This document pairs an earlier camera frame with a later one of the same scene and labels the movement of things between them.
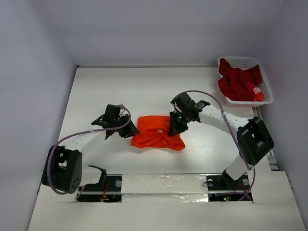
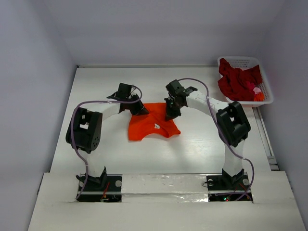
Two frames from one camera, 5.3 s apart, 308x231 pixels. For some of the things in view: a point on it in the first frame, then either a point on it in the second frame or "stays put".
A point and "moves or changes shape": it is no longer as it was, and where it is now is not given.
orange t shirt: x=154 y=132 moves or changes shape
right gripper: x=177 y=123 to x=172 y=107
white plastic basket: x=244 y=62 stays put
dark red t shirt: x=237 y=84 stays put
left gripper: x=130 y=131 to x=140 y=109
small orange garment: x=259 y=97 stays put
